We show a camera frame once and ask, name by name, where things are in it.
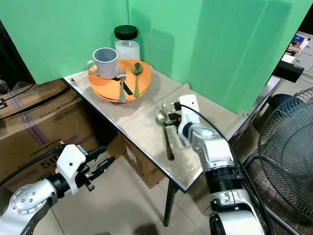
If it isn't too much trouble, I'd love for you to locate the orange plate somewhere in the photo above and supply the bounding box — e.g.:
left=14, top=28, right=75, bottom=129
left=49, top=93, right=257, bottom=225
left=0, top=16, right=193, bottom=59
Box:
left=99, top=94, right=146, bottom=104
left=88, top=59, right=152, bottom=101

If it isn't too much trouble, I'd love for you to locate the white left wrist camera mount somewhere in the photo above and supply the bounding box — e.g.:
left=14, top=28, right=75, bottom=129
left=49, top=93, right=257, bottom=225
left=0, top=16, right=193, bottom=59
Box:
left=56, top=143, right=90, bottom=194

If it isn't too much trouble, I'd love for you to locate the black flat utensil handle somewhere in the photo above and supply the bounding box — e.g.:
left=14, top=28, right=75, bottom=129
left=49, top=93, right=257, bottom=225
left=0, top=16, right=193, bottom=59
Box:
left=112, top=76, right=134, bottom=96

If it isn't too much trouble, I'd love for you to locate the glass jar with black lid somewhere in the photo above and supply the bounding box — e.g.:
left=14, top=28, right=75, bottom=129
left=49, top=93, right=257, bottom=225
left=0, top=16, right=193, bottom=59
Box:
left=114, top=25, right=141, bottom=61

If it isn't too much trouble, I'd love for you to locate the green backdrop panel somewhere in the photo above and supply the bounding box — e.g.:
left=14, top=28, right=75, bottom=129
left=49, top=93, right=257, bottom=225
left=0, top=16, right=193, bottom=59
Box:
left=127, top=0, right=307, bottom=116
left=0, top=0, right=131, bottom=85

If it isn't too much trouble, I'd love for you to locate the fork with green handle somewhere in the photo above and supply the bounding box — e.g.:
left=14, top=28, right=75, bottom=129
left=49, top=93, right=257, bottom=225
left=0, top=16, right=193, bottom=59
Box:
left=118, top=66, right=128, bottom=103

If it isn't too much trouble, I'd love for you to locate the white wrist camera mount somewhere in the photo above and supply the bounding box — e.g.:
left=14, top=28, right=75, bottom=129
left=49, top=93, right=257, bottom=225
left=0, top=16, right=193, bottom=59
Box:
left=176, top=94, right=201, bottom=142
left=56, top=143, right=90, bottom=194

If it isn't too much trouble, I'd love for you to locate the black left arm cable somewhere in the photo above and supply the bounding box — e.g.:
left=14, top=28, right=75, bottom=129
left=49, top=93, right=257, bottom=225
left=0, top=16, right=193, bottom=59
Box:
left=0, top=146, right=65, bottom=187

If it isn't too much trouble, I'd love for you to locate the large printed cardboard box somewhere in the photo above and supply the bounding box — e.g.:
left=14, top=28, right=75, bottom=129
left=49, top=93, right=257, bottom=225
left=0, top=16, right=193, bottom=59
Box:
left=0, top=80, right=80, bottom=181

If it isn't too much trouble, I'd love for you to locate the green spoon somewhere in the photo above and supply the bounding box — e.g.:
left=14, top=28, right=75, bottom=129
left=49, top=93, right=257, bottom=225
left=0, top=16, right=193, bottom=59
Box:
left=132, top=62, right=144, bottom=98

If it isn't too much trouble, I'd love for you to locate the gold spoon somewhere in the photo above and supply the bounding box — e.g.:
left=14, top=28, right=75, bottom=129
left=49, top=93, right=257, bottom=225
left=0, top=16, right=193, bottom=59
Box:
left=155, top=109, right=176, bottom=162

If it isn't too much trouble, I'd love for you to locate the wooden table with metal frame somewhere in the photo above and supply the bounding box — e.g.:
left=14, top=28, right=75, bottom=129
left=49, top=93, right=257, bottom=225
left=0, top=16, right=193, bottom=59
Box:
left=63, top=61, right=250, bottom=229

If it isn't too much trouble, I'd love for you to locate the small cardboard box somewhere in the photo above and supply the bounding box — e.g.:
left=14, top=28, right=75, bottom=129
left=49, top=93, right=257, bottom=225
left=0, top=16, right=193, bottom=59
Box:
left=117, top=133, right=170, bottom=189

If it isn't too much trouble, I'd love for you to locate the cluttered shelf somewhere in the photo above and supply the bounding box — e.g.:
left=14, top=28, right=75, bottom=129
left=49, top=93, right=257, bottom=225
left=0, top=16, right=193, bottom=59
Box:
left=281, top=30, right=313, bottom=75

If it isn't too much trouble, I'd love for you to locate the grey mug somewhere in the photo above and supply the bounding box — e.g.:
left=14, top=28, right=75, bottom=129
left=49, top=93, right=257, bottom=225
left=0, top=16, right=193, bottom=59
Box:
left=86, top=47, right=119, bottom=80

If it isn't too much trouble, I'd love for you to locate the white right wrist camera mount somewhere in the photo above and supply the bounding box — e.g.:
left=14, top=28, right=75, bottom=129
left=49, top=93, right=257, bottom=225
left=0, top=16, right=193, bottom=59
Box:
left=176, top=94, right=201, bottom=142

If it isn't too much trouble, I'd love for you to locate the dark blue round seat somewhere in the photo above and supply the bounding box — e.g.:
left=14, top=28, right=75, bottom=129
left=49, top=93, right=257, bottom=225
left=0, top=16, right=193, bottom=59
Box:
left=266, top=94, right=295, bottom=114

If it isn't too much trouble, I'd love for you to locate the black wire-cage fan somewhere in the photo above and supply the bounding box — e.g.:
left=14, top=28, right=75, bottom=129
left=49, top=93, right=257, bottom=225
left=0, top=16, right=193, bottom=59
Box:
left=244, top=87, right=313, bottom=235

